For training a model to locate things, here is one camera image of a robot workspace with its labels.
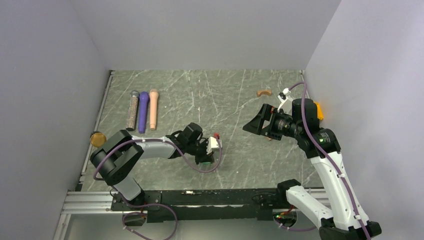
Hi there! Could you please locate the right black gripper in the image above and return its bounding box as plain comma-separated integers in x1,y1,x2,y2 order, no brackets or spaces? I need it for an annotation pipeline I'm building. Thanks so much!
243,103,303,140

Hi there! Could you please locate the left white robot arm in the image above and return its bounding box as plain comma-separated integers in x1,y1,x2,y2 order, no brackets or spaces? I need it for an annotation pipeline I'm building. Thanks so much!
89,122,219,210

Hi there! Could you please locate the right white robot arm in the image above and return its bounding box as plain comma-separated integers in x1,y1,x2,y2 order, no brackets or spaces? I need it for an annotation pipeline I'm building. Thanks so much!
242,98,382,240

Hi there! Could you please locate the brown arch wooden block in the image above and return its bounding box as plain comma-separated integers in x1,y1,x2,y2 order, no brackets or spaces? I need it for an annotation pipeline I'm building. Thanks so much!
256,89,272,98

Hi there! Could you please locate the yellow plastic bin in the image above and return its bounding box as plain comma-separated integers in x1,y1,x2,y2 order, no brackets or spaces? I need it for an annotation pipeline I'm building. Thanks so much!
314,101,324,121

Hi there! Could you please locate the pink microphone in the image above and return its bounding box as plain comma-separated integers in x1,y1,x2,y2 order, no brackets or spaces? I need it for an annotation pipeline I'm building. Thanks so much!
149,88,159,130

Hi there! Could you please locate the purple microphone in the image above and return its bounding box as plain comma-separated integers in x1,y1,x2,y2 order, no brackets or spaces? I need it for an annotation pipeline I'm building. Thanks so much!
138,91,150,134

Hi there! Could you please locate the glitter silver microphone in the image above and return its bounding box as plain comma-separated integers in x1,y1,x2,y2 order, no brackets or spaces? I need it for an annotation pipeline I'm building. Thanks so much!
125,90,140,131

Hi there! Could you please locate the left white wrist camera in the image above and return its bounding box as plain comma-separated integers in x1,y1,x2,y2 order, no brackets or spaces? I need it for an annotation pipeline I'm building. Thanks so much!
206,133,222,155

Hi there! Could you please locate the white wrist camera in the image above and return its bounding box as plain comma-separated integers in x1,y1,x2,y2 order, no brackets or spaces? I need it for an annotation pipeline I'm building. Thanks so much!
206,133,222,155
277,88,293,115

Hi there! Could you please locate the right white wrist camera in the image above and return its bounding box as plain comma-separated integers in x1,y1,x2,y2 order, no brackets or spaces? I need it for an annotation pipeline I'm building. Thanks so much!
277,88,293,115

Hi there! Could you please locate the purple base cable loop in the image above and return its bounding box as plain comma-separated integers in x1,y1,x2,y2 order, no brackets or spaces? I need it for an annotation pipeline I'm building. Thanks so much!
121,202,179,240

